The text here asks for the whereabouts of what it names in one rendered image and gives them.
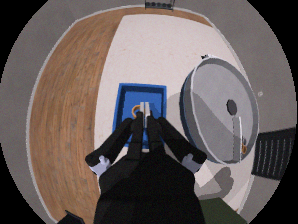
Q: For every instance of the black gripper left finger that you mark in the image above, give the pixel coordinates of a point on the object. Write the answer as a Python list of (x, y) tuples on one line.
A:
[(100, 159)]

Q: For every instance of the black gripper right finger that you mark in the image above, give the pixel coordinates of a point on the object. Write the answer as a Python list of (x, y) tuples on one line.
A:
[(189, 156)]

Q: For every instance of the blue shallow tray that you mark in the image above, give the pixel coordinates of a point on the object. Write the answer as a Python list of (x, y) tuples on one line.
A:
[(131, 94)]

